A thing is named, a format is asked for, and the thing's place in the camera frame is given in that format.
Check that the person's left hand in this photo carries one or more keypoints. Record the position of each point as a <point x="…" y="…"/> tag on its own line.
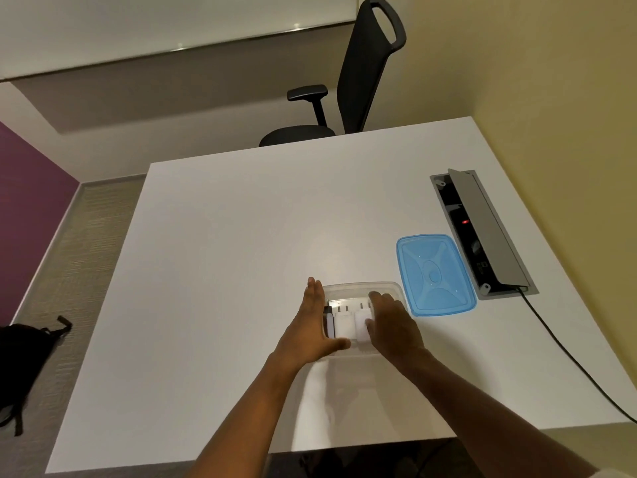
<point x="303" y="338"/>

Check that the person's right hand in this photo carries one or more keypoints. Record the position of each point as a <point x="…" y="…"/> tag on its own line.
<point x="393" y="331"/>

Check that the person's right thumb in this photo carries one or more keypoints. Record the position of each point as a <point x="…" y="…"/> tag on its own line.
<point x="371" y="329"/>

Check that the person's left thumb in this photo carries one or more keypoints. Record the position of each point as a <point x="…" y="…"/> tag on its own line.
<point x="336" y="345"/>

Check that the clear plastic container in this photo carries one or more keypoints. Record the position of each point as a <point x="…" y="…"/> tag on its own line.
<point x="348" y="292"/>

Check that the person's right forearm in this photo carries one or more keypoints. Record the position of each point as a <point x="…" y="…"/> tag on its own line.
<point x="477" y="418"/>

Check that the person's left forearm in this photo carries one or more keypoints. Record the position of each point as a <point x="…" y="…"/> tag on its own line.
<point x="249" y="418"/>

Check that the white charger adapter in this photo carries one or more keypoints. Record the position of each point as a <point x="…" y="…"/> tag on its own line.
<point x="343" y="323"/>
<point x="361" y="326"/>

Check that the blue plastic lid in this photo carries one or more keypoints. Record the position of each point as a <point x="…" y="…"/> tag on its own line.
<point x="433" y="276"/>

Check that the grey table power box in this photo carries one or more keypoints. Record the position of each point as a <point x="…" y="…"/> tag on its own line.
<point x="490" y="228"/>

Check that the black office chair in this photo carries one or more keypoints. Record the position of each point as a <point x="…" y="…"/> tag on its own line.
<point x="358" y="79"/>

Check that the black backpack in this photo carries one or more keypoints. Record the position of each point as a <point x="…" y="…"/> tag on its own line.
<point x="22" y="363"/>

